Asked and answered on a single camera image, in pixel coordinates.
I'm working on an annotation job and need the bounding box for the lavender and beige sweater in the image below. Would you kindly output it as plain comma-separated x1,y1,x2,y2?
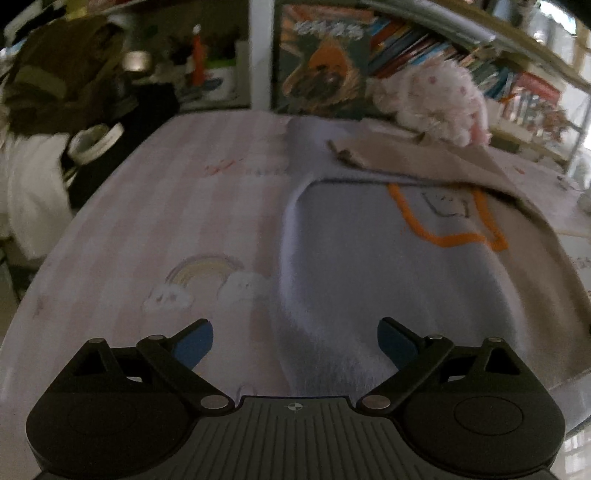
276,117,590,398

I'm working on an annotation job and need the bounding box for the pink checked bed sheet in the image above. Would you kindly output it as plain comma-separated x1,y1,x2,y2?
1,111,590,479

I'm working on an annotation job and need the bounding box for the white pink plush bunny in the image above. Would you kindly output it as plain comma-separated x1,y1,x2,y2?
370,58,490,147

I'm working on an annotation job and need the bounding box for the white mug with print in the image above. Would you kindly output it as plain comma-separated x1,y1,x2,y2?
198,64,238,102

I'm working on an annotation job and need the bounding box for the row of books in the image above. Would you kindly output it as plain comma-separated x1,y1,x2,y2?
368,17,567,140

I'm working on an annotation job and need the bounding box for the dark brown bag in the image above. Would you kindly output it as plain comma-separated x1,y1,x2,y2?
3,15,125,136

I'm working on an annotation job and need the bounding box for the metal tin can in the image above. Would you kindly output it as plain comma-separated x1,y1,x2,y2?
121,50,152,74

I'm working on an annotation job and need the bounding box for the red bottle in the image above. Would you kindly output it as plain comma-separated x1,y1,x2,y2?
191,24,205,87

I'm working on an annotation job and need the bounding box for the Harry Potter poster board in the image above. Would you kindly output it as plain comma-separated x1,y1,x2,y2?
274,3,375,119

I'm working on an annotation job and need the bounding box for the wooden bookshelf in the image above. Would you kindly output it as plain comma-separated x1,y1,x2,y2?
368,1,590,175

